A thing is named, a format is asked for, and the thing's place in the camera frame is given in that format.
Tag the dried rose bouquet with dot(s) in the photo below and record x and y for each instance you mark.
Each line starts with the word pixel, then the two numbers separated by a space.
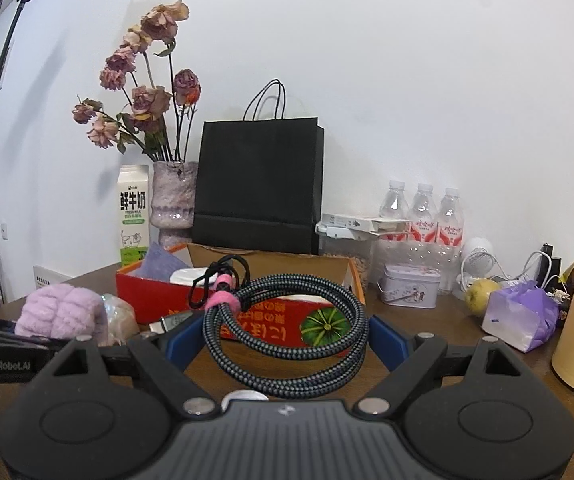
pixel 142 100

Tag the silver hair clip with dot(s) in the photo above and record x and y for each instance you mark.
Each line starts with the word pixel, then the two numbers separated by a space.
pixel 169 321

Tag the black paper bag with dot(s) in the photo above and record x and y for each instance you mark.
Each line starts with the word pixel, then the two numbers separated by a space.
pixel 257 180

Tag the flat white box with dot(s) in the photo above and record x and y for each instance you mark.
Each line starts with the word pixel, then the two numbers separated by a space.
pixel 362 224

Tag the black charger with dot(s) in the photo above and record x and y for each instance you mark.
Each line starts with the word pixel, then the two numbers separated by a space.
pixel 551 265

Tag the white cloth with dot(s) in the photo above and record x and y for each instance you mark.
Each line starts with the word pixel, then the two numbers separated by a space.
pixel 189 276

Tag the dark yellow packet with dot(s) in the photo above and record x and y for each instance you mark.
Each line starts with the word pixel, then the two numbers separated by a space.
pixel 572 285

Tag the milk carton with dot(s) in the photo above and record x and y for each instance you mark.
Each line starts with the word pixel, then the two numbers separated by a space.
pixel 133 220

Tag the clear plastic container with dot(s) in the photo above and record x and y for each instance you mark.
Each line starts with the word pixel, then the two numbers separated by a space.
pixel 344 260

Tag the yellow-green pear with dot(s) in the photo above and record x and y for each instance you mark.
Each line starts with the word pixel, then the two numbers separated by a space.
pixel 482 297

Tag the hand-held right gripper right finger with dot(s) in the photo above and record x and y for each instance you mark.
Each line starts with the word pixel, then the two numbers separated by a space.
pixel 387 342

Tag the plastic-wrapped ball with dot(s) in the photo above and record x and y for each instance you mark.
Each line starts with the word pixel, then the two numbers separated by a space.
pixel 122 320

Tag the fluffy purple towel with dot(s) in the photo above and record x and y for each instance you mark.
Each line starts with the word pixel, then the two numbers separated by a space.
pixel 62 315

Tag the white wall outlet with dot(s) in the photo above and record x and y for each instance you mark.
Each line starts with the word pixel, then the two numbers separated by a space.
pixel 4 231

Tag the purple ceramic vase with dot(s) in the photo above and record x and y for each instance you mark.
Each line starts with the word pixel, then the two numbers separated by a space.
pixel 174 205

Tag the purple tissue pack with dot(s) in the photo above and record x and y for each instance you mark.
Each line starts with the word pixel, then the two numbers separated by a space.
pixel 519 317

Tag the purple knitted pouch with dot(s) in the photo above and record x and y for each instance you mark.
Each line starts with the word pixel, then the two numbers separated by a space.
pixel 159 265

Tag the small printed tin box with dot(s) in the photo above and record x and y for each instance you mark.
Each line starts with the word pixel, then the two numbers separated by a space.
pixel 409 287

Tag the red cardboard box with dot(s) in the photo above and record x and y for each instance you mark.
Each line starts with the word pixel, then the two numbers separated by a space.
pixel 142 300

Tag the plastic water bottle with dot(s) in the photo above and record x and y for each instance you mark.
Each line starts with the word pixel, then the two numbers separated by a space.
pixel 423 215
pixel 451 222
pixel 394 202

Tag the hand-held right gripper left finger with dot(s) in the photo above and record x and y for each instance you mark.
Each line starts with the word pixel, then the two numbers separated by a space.
pixel 187 335

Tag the small white fan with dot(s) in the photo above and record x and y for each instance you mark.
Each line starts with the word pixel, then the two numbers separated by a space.
pixel 477 260

